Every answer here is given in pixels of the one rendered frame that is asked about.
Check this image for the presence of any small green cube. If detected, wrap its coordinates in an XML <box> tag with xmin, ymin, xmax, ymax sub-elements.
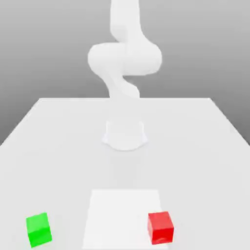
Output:
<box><xmin>25</xmin><ymin>212</ymin><xmax>53</xmax><ymax>249</ymax></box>

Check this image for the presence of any small red cube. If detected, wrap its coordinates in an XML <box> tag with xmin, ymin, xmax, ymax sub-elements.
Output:
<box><xmin>147</xmin><ymin>211</ymin><xmax>175</xmax><ymax>245</ymax></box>

